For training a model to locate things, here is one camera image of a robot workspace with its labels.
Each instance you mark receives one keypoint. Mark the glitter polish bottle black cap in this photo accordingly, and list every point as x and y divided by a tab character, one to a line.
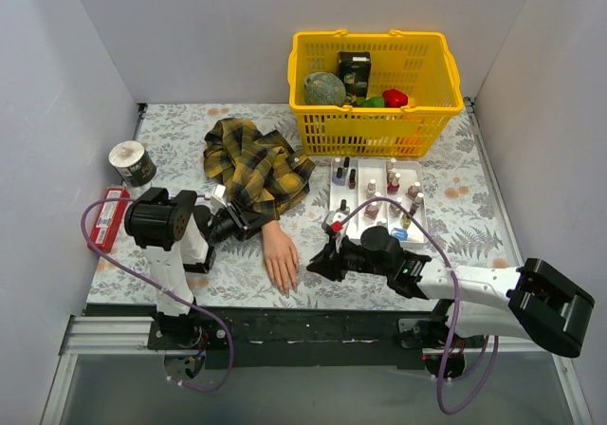
343	207

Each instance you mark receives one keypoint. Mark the dark red polish bottle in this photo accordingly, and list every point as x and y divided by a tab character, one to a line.
352	179

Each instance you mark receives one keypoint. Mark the green melon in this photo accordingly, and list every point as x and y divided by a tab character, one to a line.
323	88

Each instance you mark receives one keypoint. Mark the blue polish bottle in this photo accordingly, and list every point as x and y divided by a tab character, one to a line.
400	234

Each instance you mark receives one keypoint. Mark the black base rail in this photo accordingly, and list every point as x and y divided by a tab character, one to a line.
274	337

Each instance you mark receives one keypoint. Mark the lilac polish bottle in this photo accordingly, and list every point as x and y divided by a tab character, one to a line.
338	174

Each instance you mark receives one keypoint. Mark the pale glitter polish bottle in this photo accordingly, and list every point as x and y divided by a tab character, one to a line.
414	190

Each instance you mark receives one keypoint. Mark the red bell pepper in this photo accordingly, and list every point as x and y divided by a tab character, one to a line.
394	98

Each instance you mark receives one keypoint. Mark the mannequin hand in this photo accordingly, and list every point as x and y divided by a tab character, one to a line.
280	257

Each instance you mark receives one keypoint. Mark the green bell pepper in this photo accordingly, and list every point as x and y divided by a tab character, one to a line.
374	102

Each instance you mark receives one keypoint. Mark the white divided tray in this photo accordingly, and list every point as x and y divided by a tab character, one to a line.
389	216

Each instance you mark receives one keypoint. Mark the yellow polish bottle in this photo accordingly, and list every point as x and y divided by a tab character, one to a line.
406	220

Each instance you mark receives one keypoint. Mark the pink iridescent polish bottle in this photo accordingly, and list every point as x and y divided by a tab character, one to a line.
373	207

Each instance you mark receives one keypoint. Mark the floral table mat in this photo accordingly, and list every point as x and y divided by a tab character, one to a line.
462	213

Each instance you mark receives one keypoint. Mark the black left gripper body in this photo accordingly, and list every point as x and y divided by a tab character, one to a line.
238	221

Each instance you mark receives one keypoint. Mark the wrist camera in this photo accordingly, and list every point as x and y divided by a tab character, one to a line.
218	199
334	225

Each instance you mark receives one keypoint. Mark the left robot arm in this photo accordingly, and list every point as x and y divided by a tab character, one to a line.
178	235

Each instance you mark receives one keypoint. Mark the yellow plaid shirt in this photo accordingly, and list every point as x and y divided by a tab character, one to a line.
261	172

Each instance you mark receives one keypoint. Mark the red flat box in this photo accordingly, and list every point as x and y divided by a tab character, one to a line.
109	219

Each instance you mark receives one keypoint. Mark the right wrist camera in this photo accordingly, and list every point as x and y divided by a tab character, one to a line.
334	225

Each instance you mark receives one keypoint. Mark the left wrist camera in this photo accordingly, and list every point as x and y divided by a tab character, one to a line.
218	199

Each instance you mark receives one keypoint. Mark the red glitter polish bottle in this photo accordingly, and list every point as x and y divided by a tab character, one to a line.
393	182

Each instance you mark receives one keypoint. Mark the black tin with white lid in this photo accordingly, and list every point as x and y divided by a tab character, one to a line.
131	159

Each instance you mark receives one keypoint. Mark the yellow plastic basket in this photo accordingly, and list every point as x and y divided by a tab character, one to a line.
416	63

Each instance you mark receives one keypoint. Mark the clear polish bottle white cap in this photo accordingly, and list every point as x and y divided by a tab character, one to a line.
371	188

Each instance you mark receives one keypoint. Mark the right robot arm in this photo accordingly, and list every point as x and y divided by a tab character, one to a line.
534	302

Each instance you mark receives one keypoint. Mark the black carton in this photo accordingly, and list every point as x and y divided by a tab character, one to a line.
354	69

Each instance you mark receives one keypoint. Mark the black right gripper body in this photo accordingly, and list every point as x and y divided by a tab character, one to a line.
340	258

